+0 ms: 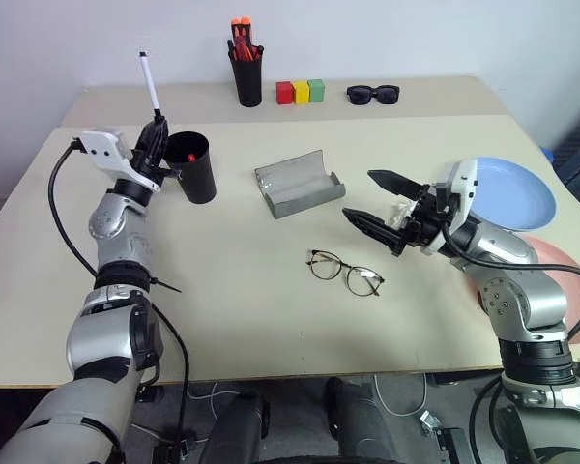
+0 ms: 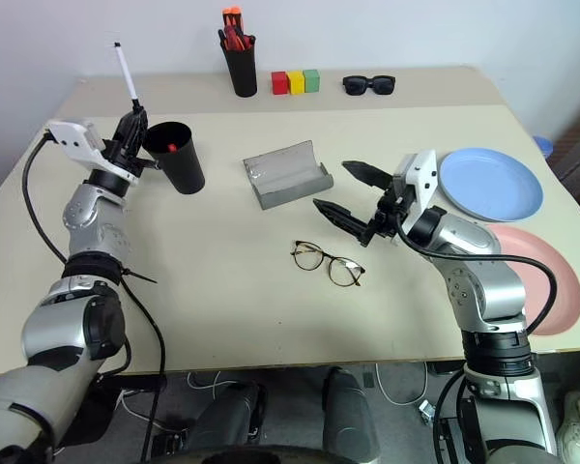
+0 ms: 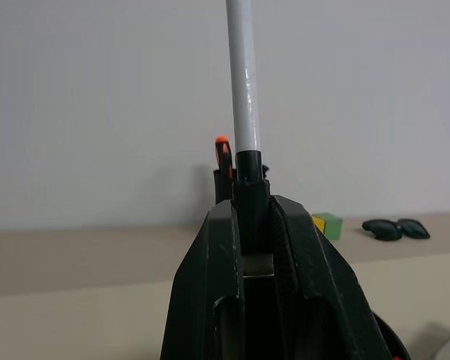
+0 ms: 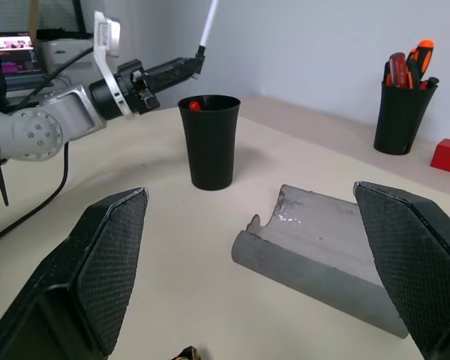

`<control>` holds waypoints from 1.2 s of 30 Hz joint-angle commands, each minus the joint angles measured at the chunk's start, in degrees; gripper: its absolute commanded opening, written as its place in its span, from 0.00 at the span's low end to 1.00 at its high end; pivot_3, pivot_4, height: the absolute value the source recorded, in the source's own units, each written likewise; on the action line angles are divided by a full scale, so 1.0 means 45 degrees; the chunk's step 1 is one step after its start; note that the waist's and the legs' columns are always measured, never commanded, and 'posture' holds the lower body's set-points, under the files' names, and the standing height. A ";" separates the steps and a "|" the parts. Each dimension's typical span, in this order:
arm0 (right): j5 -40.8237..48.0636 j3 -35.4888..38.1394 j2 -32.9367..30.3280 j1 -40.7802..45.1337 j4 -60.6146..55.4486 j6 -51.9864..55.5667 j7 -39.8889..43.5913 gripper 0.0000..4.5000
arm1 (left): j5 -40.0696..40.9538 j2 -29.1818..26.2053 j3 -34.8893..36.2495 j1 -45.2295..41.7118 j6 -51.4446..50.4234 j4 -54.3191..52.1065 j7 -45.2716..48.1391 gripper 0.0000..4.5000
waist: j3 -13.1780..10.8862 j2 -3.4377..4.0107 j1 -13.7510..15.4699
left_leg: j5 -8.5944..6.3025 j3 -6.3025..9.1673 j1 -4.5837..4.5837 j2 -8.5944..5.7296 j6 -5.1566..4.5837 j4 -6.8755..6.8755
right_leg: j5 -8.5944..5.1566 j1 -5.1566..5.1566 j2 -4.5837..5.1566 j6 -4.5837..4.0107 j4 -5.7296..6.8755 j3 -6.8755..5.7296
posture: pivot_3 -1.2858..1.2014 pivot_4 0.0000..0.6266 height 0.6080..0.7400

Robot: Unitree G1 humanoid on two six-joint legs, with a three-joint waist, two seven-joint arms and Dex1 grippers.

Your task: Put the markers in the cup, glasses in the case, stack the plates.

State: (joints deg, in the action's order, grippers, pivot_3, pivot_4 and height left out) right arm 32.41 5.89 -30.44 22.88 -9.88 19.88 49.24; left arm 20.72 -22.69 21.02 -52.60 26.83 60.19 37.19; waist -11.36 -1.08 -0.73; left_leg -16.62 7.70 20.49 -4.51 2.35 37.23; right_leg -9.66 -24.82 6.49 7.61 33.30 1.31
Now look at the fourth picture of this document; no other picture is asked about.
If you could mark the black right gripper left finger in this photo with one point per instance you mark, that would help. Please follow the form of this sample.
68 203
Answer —
97 270

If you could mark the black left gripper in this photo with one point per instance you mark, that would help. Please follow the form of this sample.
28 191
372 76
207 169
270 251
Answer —
131 88

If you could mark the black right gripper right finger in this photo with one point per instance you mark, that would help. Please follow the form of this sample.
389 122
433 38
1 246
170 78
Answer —
412 262

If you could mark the white marker with black cap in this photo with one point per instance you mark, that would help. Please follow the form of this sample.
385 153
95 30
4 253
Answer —
209 26

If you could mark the black plastic cup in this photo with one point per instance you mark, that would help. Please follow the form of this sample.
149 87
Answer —
210 150

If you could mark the grey open glasses case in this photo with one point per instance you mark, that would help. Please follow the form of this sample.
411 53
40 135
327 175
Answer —
303 243

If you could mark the black tool holder cup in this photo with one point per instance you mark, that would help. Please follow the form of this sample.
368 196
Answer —
401 120

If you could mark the red marker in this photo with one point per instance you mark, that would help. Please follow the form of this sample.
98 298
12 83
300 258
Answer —
194 105

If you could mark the grey box device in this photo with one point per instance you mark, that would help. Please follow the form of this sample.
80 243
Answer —
63 54

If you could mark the red block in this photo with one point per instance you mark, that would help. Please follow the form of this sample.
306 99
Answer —
448 155

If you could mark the open laptop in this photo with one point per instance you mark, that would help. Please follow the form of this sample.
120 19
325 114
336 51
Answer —
17 56

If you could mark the black-capped tool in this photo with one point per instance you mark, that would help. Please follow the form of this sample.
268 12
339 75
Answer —
431 81

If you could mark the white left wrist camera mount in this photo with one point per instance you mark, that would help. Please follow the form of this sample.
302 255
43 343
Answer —
107 33

